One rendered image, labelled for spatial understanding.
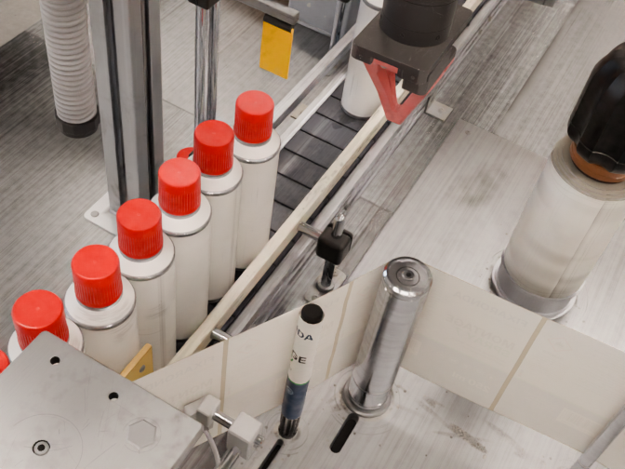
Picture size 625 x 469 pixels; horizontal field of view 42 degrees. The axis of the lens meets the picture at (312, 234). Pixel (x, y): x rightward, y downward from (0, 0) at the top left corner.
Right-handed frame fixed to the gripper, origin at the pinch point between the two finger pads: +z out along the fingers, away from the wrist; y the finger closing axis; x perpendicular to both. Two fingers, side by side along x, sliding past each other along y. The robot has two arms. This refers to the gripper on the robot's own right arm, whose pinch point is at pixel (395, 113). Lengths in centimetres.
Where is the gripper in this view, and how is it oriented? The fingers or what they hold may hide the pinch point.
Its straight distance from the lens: 74.2
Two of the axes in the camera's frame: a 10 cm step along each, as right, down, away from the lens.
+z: -0.9, 6.6, 7.5
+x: -8.7, -4.1, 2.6
